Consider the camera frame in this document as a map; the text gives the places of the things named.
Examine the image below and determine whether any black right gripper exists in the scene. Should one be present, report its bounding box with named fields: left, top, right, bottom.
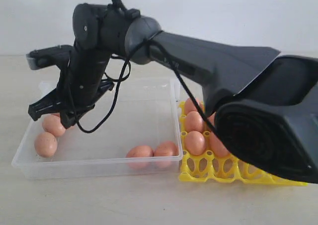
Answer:
left=28, top=46, right=114, bottom=129

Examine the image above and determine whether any clear plastic bin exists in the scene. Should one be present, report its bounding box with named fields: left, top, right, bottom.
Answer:
left=11, top=77, right=183, bottom=179

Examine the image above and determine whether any yellow plastic egg tray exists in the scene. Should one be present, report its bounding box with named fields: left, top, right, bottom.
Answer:
left=178, top=101, right=308, bottom=186

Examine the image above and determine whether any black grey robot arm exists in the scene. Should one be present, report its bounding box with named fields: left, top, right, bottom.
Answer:
left=27, top=3, right=318, bottom=184

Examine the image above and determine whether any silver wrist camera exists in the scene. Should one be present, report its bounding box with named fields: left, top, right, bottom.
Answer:
left=26, top=45, right=73, bottom=71

